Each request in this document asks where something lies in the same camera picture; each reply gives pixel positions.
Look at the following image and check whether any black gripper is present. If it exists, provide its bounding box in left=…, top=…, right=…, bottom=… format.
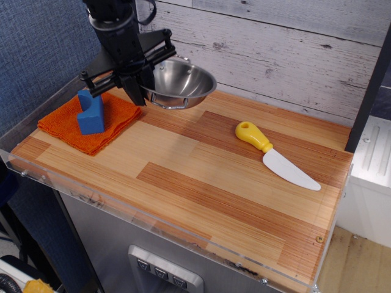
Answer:
left=79, top=16, right=176, bottom=106

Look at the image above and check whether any stainless steel pot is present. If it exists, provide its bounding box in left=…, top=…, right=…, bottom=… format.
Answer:
left=141, top=56, right=217, bottom=110

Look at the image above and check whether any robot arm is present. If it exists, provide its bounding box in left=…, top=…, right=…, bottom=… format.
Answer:
left=79, top=1, right=176, bottom=106

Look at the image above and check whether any orange cloth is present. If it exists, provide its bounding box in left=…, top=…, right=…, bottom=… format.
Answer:
left=37, top=93, right=142, bottom=156

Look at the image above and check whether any blue wooden block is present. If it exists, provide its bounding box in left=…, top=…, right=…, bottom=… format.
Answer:
left=77, top=90, right=104, bottom=135

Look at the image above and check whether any clear acrylic edge guard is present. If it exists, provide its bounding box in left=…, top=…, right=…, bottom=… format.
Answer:
left=1, top=134, right=353, bottom=292

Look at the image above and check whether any grey dispenser button panel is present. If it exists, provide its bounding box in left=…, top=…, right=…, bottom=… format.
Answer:
left=128, top=245, right=204, bottom=292

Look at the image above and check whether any white side cabinet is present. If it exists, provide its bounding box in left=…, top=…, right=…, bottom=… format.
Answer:
left=336, top=116, right=390, bottom=247

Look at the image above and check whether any yellow handled white knife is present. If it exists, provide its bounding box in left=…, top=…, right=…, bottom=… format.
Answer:
left=235, top=121, right=321, bottom=191

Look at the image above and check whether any black right vertical post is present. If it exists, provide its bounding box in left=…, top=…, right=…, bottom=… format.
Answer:
left=345, top=26, right=390, bottom=153

